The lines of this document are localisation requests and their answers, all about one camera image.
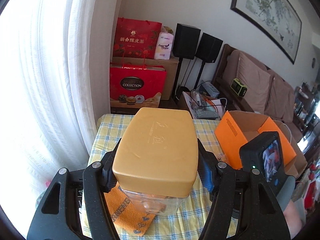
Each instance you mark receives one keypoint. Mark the red tea gift bag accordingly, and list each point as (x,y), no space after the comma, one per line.
(136,38)

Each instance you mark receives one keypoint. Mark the white tissue pack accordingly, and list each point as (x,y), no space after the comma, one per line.
(163,46)

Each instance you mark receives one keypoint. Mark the clear jar yellow lid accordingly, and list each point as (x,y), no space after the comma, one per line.
(156,160)

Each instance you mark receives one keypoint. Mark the right black speaker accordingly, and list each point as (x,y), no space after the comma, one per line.
(207,51)

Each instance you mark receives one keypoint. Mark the orange cardboard box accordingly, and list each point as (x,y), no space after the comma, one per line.
(236,128)

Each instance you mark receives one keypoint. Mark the orange patterned scarf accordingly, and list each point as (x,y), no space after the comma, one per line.
(124,213)

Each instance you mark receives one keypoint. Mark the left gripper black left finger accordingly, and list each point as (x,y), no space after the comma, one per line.
(108,180)

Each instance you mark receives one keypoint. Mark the person's right hand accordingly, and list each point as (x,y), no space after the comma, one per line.
(295,217)

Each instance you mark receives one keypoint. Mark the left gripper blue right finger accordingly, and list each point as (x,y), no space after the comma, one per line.
(207,170)

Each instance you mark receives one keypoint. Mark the box of cluttered items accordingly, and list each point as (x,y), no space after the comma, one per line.
(203,102)

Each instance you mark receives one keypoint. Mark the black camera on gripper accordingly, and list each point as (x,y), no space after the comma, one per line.
(264,153)

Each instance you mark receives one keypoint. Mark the black speaker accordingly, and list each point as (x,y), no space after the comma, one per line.
(207,51)
(184,47)

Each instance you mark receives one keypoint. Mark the white curtain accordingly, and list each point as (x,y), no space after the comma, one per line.
(54,84)

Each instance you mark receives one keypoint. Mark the yellow checked tablecloth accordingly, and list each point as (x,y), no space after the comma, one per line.
(190,219)

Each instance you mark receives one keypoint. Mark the green black radio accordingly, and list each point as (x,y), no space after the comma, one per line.
(238,87)

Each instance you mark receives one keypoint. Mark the framed ink painting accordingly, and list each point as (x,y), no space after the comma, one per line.
(277,19)

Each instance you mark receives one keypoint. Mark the brown sofa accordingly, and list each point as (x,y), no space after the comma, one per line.
(267,92)

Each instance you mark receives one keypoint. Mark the red chocolate gift bag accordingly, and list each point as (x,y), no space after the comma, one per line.
(136,86)

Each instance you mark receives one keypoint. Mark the left black speaker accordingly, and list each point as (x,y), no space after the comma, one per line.
(184,47)

